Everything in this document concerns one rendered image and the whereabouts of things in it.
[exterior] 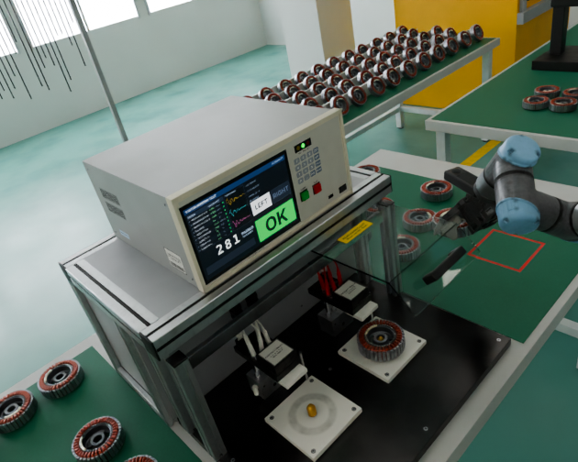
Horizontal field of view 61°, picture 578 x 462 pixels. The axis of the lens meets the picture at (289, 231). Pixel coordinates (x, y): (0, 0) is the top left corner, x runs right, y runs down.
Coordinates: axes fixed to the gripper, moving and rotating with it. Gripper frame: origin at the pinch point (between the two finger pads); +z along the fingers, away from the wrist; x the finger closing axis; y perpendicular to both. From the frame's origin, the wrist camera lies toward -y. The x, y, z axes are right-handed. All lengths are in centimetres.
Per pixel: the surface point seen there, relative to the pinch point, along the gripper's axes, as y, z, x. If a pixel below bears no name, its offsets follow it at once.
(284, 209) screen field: -11, -23, -46
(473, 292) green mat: 17.0, 9.8, -1.1
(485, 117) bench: -57, 59, 88
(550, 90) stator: -55, 53, 122
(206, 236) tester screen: -8, -30, -64
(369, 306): 10.3, -1.5, -33.1
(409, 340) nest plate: 20.8, 3.4, -26.9
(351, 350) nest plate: 16.3, 6.4, -39.8
